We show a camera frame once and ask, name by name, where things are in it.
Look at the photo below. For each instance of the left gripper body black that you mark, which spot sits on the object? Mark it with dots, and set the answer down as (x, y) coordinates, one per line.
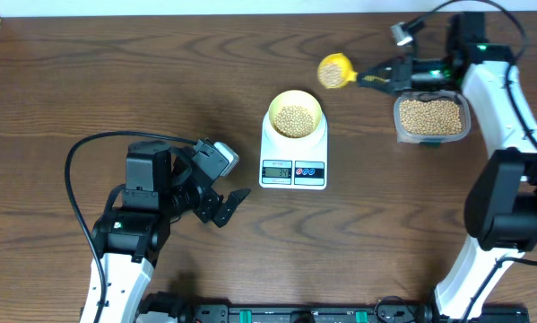
(207, 203)

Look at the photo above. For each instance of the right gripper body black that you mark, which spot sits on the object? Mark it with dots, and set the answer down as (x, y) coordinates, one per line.
(429, 76)

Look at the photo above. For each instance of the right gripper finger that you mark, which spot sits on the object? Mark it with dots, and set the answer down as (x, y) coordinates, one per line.
(381, 72)
(378, 85)

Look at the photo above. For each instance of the yellow measuring scoop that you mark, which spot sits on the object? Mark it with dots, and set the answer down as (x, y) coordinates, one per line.
(347, 69)

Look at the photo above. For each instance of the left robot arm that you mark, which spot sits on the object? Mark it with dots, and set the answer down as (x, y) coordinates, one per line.
(162, 183)

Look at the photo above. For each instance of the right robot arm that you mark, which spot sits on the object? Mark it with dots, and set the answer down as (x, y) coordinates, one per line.
(500, 212)

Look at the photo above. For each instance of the soybeans in scoop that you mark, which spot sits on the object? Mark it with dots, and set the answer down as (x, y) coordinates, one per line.
(330, 75)

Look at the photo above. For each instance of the white digital kitchen scale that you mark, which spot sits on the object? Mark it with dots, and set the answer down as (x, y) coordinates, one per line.
(293, 163)

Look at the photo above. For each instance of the yellow plastic bowl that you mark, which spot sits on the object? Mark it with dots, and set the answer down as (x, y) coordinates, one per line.
(296, 98)

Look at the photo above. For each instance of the soybeans in bowl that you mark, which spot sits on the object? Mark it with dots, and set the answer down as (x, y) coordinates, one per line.
(294, 121)

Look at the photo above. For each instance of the clear plastic bean container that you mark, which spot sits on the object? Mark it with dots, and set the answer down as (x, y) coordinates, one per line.
(404, 137)

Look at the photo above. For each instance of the soybeans in container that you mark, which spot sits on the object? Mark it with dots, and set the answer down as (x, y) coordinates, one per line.
(436, 117)

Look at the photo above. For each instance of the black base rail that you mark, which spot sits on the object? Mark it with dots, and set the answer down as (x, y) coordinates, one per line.
(331, 314)

